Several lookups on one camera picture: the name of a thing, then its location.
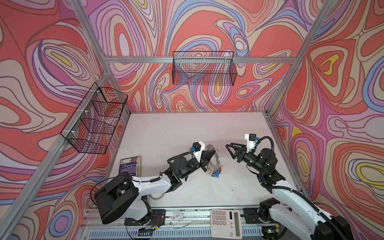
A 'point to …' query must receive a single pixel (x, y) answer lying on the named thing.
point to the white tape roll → (157, 196)
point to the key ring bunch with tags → (215, 166)
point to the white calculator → (226, 223)
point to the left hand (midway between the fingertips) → (217, 153)
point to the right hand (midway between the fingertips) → (229, 149)
